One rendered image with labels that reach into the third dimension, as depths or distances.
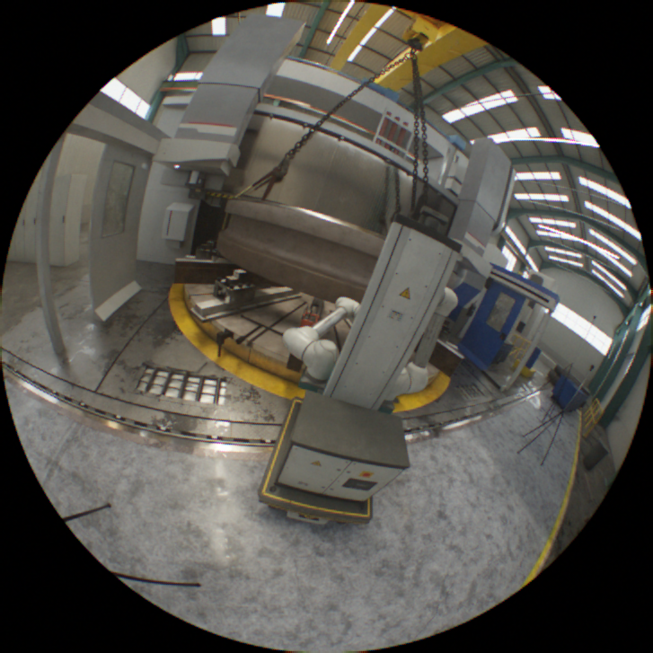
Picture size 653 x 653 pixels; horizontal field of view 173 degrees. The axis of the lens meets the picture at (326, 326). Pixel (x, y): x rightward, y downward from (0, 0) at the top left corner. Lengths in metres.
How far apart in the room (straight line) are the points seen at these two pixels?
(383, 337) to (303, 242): 1.80
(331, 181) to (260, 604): 6.38
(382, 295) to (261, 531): 1.58
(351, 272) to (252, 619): 3.17
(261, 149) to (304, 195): 1.54
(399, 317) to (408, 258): 0.28
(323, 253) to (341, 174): 3.43
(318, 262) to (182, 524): 2.72
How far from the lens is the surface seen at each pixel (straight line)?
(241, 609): 1.63
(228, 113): 4.34
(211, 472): 1.73
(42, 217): 2.73
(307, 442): 0.93
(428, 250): 1.01
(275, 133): 5.67
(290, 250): 2.66
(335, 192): 5.56
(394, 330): 1.06
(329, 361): 1.26
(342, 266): 2.54
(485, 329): 6.54
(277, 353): 2.27
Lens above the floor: 1.59
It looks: 24 degrees down
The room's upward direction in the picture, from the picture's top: 20 degrees clockwise
